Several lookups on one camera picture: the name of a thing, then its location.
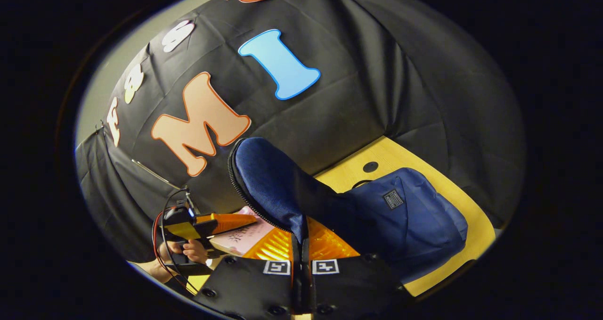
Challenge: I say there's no black backdrop cloth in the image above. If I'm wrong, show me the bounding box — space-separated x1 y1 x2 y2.
75 0 527 264

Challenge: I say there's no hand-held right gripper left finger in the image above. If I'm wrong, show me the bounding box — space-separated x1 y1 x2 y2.
195 216 302 320

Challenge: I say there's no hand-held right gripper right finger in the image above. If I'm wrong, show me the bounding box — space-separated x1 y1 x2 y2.
301 215 411 320

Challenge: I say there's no blue schoolbag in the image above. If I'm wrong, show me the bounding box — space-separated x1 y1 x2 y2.
228 137 469 283

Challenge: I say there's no red cable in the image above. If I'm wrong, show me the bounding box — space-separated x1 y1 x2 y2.
151 206 189 287

